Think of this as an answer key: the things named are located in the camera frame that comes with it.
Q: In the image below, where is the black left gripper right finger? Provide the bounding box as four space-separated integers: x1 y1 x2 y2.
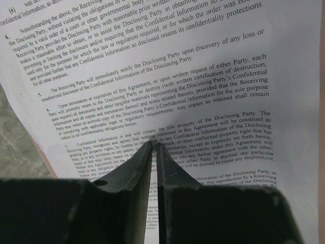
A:
157 143 303 243

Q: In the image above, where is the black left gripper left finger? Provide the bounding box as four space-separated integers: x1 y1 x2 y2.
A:
1 142 152 243

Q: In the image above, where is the printed white paper sheet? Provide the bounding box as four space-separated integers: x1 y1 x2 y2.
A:
1 1 322 243

